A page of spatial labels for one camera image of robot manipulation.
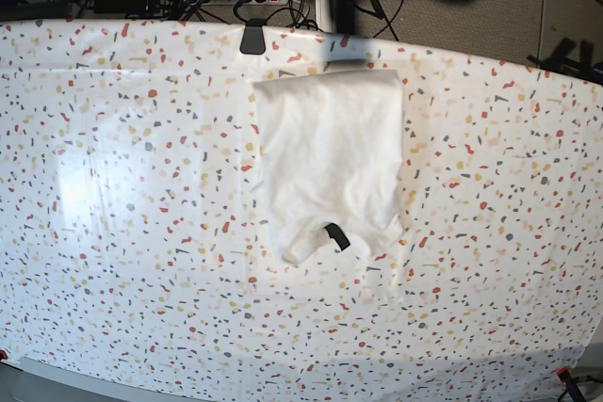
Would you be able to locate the red clamp right corner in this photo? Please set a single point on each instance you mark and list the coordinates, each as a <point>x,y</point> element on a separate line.
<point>570,386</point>

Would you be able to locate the white printed T-shirt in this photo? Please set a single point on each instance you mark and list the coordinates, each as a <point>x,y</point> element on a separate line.
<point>330,153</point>

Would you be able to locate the black table clamp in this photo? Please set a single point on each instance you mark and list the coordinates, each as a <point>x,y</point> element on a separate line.
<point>253,42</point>

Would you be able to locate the terrazzo patterned tablecloth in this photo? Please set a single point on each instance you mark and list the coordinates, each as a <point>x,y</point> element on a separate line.
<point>135,243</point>

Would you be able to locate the metal stand frame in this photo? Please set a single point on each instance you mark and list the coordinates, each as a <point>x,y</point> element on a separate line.
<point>570,38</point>

